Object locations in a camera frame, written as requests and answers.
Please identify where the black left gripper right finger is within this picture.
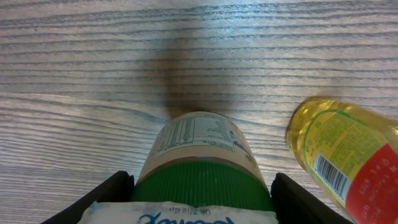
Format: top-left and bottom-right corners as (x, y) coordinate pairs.
(271, 173), (351, 224)

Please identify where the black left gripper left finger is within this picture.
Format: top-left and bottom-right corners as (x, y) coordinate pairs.
(42, 171), (134, 224)

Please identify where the tissue pack white green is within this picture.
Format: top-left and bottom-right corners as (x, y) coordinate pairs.
(78, 202), (278, 224)

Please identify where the yellow oil bottle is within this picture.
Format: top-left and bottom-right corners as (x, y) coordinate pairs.
(286, 97), (397, 223)

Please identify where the green lid jar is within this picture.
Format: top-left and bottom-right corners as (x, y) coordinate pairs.
(131, 111), (274, 211)

